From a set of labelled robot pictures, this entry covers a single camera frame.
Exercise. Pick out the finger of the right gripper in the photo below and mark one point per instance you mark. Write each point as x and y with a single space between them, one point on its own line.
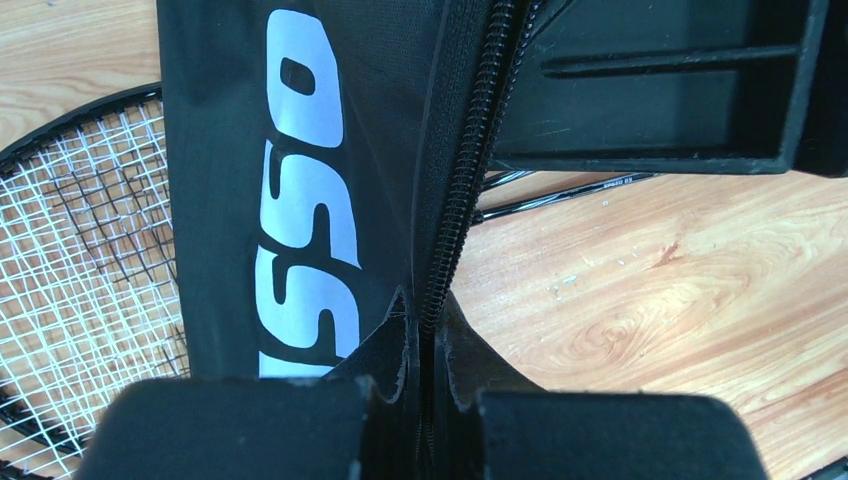
695 87

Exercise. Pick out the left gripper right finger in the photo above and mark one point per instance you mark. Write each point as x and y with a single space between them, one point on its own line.
492 422

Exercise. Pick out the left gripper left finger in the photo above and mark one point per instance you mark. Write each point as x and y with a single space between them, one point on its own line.
357 422

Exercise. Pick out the black racket bag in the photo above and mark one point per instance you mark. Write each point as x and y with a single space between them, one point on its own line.
324 155

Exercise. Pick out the lower badminton racket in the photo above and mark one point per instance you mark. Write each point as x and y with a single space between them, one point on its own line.
89 296

